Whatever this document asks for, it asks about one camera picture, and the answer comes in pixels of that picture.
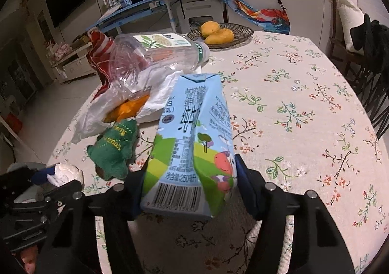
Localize white television cabinet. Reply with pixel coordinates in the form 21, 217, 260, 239
50, 41, 98, 84

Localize black slatted chair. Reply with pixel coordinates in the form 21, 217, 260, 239
353, 58, 389, 141

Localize floral tablecloth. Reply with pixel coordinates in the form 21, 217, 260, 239
45, 30, 383, 274

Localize white plastic stool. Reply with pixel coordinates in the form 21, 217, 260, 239
182, 0, 227, 34

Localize blue milk carton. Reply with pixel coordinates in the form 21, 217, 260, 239
140, 73, 238, 219

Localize white plastic bag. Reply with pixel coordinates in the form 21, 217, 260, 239
71, 69, 183, 144

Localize red striped wrapper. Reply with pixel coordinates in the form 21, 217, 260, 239
86, 30, 116, 101

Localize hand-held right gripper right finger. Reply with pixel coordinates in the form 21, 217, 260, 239
234, 154, 356, 274

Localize blue study desk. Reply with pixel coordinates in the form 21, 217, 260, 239
91, 0, 183, 36

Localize white pillow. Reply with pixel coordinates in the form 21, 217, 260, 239
336, 0, 365, 56

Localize pink patterned box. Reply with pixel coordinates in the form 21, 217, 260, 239
45, 43, 72, 59

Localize glass fruit plate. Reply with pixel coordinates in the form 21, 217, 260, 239
187, 23, 254, 49

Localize yellow mango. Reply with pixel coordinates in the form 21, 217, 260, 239
200, 21, 220, 38
204, 28, 235, 45

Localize black cloth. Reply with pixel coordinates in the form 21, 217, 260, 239
349, 14, 389, 59

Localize white tissue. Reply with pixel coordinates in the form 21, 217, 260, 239
49, 163, 84, 187

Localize wooden chair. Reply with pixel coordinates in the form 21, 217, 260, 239
327, 0, 365, 74

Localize clear plastic bottle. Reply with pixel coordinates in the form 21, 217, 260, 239
109, 33, 210, 101

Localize green plush toy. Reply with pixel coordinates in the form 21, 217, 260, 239
87, 119, 139, 180

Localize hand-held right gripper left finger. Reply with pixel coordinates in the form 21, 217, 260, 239
35, 168, 152, 274

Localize person's left hand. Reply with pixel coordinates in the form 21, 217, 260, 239
21, 245, 38, 273

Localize orange fruit peel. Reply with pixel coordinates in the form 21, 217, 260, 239
105, 95, 151, 123

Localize colourful printed bag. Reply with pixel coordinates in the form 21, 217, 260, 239
208, 0, 291, 35

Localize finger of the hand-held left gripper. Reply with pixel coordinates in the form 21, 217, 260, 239
12, 181, 84, 232
0, 165, 58, 202

